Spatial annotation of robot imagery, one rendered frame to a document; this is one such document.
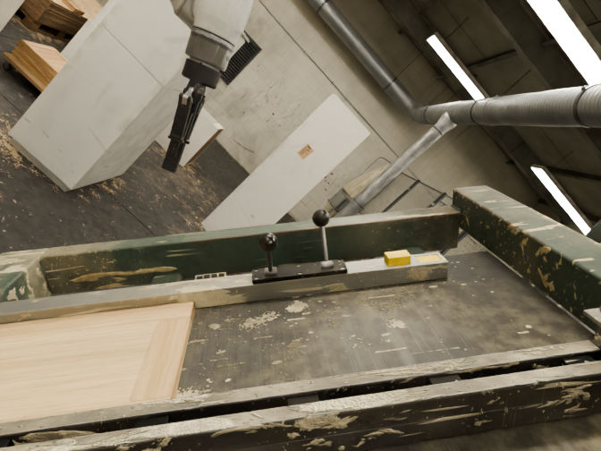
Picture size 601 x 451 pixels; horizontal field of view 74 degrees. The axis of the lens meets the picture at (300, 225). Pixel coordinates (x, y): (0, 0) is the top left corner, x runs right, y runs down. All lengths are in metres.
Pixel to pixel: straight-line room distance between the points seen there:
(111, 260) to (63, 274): 0.13
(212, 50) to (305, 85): 7.92
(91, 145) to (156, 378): 2.66
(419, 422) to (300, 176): 3.94
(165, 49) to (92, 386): 2.56
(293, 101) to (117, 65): 5.97
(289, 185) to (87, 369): 3.79
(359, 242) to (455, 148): 8.33
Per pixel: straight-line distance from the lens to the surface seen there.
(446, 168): 9.34
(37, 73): 4.54
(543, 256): 0.91
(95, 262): 1.14
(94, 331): 0.86
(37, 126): 3.41
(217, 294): 0.85
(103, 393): 0.71
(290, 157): 4.36
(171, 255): 1.09
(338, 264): 0.86
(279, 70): 8.81
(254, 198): 4.45
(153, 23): 3.09
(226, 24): 0.88
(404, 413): 0.55
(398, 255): 0.88
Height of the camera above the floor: 1.61
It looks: 10 degrees down
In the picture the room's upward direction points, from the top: 47 degrees clockwise
